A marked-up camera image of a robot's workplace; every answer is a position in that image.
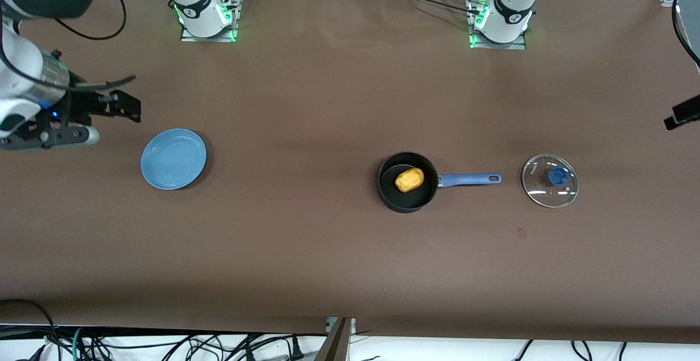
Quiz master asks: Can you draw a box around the glass lid with blue knob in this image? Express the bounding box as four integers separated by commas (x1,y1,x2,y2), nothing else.
521,154,579,209

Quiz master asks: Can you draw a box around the yellow potato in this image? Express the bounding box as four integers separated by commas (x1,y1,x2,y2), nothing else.
395,167,425,193

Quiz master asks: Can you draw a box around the blue round plate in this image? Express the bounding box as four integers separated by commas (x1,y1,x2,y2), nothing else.
141,128,207,190

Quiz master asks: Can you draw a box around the brown table cover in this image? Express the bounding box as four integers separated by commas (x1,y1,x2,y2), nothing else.
0,0,700,345

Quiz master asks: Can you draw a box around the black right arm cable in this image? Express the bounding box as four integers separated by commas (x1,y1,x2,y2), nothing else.
0,0,137,91

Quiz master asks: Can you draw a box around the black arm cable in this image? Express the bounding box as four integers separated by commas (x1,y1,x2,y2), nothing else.
672,0,700,69
0,0,137,91

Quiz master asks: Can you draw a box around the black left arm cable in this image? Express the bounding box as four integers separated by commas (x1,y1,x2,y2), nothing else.
672,0,700,69

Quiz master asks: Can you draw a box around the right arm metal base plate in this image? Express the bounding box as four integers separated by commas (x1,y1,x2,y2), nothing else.
180,0,241,43

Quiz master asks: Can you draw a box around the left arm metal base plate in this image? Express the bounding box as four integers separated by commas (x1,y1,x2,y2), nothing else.
468,0,527,50

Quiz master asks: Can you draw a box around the thick black floor cable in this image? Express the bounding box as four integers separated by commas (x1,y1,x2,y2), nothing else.
0,299,58,361

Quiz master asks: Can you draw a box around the blue saucepan with long handle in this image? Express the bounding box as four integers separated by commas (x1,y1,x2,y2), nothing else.
378,151,503,213

